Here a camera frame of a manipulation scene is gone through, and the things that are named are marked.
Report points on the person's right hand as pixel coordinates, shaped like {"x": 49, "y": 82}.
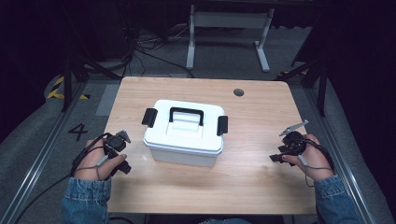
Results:
{"x": 316, "y": 160}

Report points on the person's left hand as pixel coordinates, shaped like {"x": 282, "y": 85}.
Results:
{"x": 93, "y": 161}

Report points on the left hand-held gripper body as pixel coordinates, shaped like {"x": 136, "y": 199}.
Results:
{"x": 114, "y": 143}

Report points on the white metal desk frame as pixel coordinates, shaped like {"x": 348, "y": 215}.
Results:
{"x": 230, "y": 20}

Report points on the person's denim lap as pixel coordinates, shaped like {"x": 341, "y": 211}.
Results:
{"x": 225, "y": 221}

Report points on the aluminium floor rail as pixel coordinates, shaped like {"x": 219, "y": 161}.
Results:
{"x": 339, "y": 155}
{"x": 40, "y": 158}

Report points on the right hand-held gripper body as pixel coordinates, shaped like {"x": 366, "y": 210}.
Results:
{"x": 294, "y": 143}

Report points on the black tripod stand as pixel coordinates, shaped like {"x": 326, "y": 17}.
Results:
{"x": 322, "y": 87}
{"x": 67, "y": 84}

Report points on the white lidded storage box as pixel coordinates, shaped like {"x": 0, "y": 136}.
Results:
{"x": 183, "y": 140}

